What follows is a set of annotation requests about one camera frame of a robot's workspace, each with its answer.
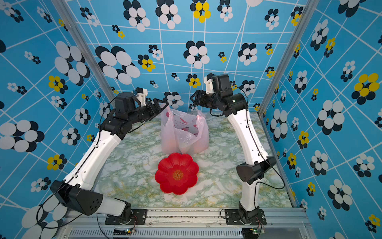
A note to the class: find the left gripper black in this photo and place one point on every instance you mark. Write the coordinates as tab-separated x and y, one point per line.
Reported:
156	106

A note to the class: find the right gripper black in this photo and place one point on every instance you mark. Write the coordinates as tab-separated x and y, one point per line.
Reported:
201	97

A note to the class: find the pink translucent plastic bag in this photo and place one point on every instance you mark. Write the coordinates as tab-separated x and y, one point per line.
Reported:
183	133

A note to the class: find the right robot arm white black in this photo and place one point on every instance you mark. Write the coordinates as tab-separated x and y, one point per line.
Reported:
219	95

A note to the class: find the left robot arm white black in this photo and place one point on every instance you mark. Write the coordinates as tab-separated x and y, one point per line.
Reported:
76	190

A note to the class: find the red flower-shaped plate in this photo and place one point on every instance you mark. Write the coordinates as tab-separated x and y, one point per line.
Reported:
177	173

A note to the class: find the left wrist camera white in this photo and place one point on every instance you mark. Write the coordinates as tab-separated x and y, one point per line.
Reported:
141	95

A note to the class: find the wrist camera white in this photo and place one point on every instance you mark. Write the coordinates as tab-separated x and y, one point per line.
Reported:
208	83
141	95

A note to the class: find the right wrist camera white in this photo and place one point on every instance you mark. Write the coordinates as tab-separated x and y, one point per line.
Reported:
208	83

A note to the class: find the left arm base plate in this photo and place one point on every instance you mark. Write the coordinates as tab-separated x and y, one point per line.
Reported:
140	215

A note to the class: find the left aluminium corner post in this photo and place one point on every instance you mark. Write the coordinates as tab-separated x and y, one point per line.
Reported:
89	56

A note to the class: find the aluminium corner post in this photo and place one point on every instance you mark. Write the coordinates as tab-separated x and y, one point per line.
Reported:
89	56
294	40

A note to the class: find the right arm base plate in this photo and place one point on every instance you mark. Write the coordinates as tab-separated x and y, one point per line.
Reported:
232	215

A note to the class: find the right aluminium corner post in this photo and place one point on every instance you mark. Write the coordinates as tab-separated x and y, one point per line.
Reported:
294	40

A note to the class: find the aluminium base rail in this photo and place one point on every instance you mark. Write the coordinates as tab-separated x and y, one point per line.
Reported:
191	223

